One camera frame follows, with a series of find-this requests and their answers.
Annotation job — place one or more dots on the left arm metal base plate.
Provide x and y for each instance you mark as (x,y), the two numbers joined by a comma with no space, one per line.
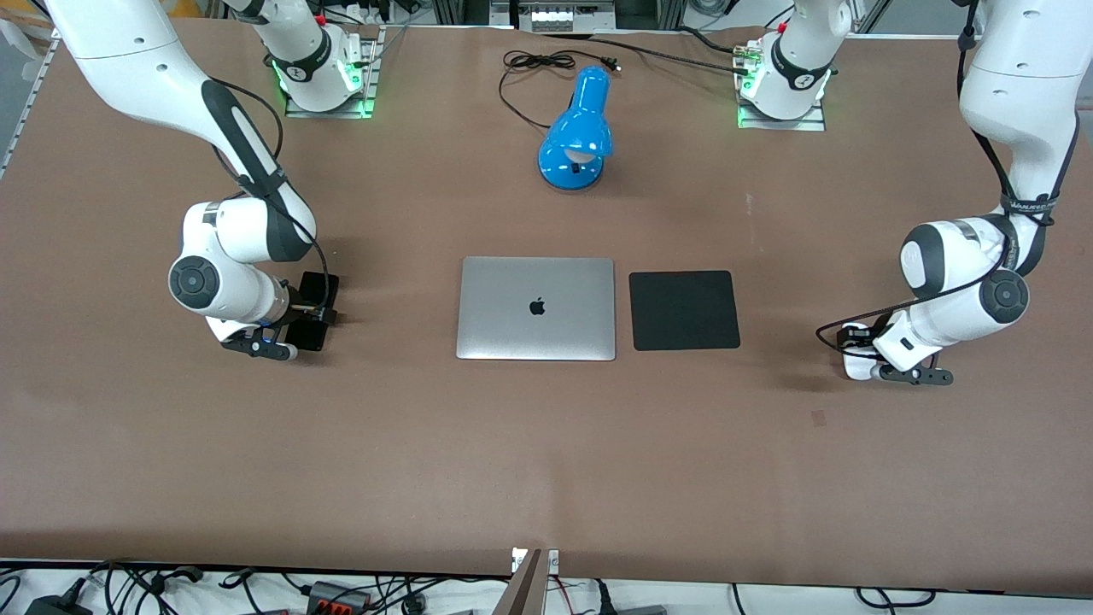
(811,122)

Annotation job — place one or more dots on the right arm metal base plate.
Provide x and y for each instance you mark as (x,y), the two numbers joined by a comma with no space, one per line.
(369,85)

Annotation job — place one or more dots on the silver closed laptop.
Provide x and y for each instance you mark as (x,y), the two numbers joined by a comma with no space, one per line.
(536,309)

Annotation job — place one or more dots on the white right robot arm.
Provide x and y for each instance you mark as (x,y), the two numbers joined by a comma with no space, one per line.
(128,43)

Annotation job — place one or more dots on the black orange connector block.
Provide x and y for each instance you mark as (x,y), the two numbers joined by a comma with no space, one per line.
(337,598)

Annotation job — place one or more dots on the black smartphone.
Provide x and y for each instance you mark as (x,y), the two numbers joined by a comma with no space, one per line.
(318,282)

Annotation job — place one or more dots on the black power adapter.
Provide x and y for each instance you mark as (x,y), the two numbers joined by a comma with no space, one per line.
(55,606)

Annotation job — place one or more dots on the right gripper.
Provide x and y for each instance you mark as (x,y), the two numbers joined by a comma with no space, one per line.
(309,311)

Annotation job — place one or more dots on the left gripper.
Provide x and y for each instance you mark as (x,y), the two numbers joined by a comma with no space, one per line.
(856,336)

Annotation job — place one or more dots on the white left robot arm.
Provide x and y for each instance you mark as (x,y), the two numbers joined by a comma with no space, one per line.
(1016,102)

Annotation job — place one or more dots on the white power strip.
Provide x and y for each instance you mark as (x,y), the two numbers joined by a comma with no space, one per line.
(559,19)

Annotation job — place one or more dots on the blue desk lamp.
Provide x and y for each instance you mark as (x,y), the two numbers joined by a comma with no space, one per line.
(578,137)

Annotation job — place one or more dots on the white computer mouse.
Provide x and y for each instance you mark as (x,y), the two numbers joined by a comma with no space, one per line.
(856,367)

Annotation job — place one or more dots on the black mouse pad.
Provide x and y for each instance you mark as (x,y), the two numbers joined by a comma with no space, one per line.
(684,310)

